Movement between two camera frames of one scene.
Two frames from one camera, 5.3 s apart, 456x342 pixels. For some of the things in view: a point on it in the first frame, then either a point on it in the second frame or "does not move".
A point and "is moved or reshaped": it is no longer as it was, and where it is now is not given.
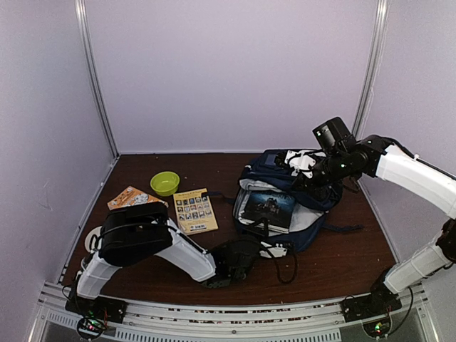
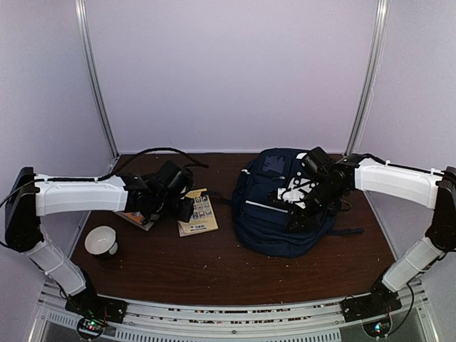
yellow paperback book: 194,211 does not move
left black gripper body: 241,275 to 167,207
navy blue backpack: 311,212 is moved or reshaped
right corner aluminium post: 373,66 does not move
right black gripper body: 334,166 to 327,195
